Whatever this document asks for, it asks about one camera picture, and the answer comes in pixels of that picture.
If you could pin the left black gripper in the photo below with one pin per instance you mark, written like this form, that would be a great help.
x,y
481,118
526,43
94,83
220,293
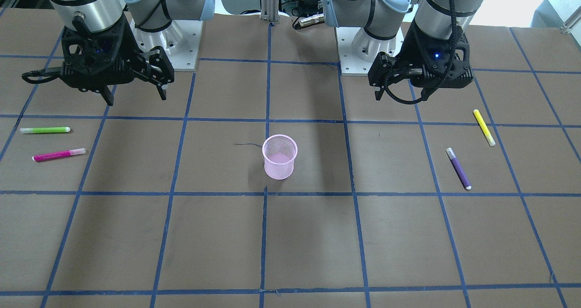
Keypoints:
x,y
414,46

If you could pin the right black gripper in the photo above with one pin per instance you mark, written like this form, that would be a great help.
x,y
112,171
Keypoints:
x,y
128,41

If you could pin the pink highlighter pen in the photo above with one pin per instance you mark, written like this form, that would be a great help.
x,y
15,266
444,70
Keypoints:
x,y
58,155

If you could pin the purple highlighter pen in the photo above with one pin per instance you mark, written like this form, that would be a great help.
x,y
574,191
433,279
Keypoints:
x,y
462,176

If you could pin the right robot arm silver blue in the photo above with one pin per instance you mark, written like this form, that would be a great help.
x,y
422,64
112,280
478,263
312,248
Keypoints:
x,y
148,15

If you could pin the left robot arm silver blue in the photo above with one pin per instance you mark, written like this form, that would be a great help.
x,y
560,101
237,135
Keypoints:
x,y
381,19

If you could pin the pink mesh cup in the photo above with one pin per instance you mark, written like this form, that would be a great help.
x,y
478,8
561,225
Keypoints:
x,y
279,153

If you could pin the green highlighter pen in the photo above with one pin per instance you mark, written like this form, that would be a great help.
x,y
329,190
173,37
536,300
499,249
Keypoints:
x,y
45,130

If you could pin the yellow highlighter pen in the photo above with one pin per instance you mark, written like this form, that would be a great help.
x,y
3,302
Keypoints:
x,y
484,128

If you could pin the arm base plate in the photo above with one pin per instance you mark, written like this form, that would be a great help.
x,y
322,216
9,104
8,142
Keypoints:
x,y
181,42
354,53

